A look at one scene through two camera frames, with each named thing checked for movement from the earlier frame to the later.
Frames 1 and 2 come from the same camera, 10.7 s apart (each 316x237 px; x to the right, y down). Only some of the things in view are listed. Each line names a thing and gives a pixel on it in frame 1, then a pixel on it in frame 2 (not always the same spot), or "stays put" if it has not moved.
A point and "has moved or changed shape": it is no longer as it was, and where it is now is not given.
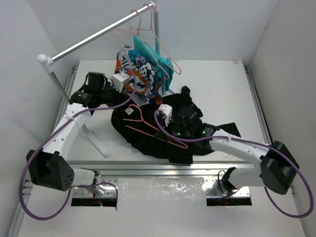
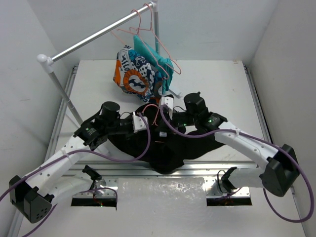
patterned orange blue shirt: (145, 81) stays put
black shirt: (170, 127) has moved or changed shape
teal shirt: (165, 65) stays put
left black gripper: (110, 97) to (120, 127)
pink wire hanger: (173, 142) to (156, 117)
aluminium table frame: (157, 149) stays put
